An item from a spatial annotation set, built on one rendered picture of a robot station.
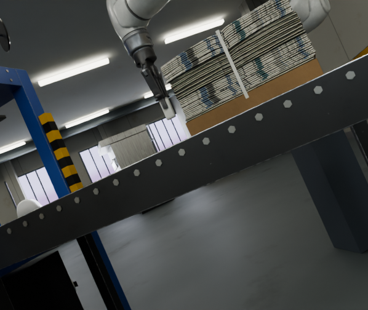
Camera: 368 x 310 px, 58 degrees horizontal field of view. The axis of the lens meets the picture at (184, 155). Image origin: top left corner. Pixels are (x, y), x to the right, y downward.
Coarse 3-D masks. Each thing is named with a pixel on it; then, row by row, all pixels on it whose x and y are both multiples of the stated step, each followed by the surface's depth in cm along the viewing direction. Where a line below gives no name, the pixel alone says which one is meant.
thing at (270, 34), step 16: (272, 0) 81; (288, 0) 79; (256, 16) 83; (272, 16) 81; (288, 16) 80; (240, 32) 85; (256, 32) 84; (272, 32) 82; (288, 32) 81; (304, 32) 79; (240, 48) 85; (256, 48) 84; (272, 48) 83; (288, 48) 82; (304, 48) 80; (256, 64) 85; (272, 64) 83; (288, 64) 82; (256, 80) 86
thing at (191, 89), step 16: (192, 48) 90; (208, 48) 88; (176, 64) 92; (192, 64) 91; (208, 64) 89; (176, 80) 93; (192, 80) 91; (208, 80) 90; (224, 80) 89; (176, 96) 94; (192, 96) 92; (208, 96) 91; (224, 96) 90; (192, 112) 93
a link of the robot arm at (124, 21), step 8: (112, 0) 104; (120, 0) 102; (112, 8) 105; (120, 8) 102; (128, 8) 100; (112, 16) 105; (120, 16) 103; (128, 16) 101; (136, 16) 101; (112, 24) 108; (120, 24) 104; (128, 24) 103; (136, 24) 103; (144, 24) 105; (120, 32) 106; (128, 32) 104
